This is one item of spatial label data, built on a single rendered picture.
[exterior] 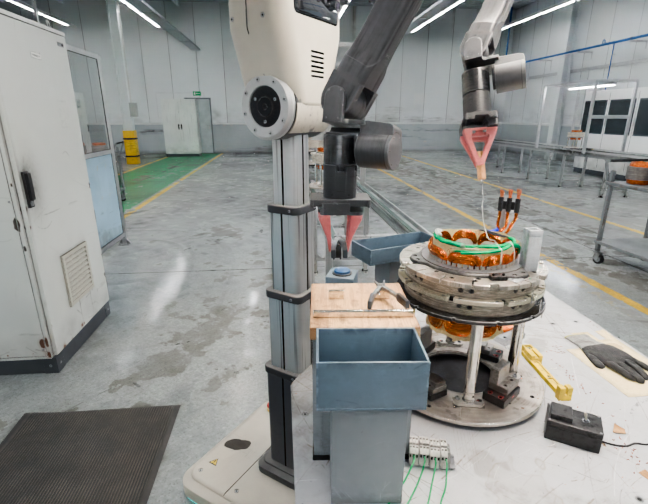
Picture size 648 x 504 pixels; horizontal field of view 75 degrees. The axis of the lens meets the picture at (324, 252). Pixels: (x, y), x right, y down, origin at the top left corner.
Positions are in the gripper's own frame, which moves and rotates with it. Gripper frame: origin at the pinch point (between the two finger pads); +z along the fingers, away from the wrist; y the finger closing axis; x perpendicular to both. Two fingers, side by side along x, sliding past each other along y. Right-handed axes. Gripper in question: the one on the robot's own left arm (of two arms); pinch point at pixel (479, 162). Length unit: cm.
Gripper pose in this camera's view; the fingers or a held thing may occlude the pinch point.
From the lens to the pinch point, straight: 97.6
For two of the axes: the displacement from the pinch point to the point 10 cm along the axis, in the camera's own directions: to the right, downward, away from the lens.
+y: 1.9, 0.6, 9.8
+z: 0.2, 10.0, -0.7
